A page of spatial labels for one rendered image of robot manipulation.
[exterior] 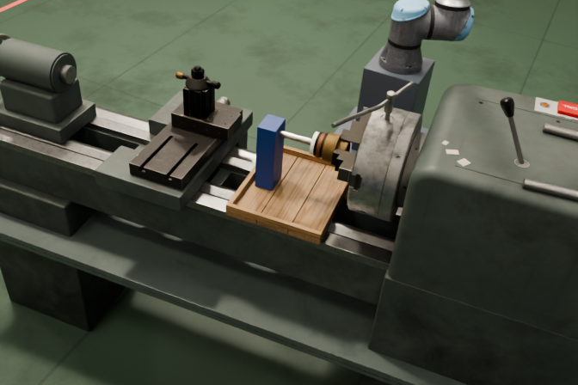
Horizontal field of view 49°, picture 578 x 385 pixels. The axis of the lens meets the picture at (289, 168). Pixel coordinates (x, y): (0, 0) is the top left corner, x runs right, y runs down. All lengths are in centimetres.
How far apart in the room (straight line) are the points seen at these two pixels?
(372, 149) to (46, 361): 162
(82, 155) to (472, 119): 124
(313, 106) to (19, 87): 222
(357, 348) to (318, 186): 52
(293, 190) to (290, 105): 210
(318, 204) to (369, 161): 33
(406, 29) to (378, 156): 64
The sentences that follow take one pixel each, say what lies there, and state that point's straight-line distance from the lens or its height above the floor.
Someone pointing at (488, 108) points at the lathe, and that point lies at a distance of 182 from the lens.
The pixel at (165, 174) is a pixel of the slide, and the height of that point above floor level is 97.
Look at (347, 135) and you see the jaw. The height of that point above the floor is 113.
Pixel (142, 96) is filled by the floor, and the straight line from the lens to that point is 413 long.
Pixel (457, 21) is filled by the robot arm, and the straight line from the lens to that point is 220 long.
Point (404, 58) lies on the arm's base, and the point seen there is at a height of 115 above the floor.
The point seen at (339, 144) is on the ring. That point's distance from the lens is 181.
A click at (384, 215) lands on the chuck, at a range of 174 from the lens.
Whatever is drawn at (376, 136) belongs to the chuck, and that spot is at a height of 122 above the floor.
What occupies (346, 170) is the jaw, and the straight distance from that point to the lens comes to 170.
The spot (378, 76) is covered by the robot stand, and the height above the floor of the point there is 108.
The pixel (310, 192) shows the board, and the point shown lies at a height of 88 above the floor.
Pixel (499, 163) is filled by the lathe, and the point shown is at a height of 125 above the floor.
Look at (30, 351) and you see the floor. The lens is 277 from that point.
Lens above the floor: 215
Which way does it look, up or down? 38 degrees down
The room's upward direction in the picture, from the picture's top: 5 degrees clockwise
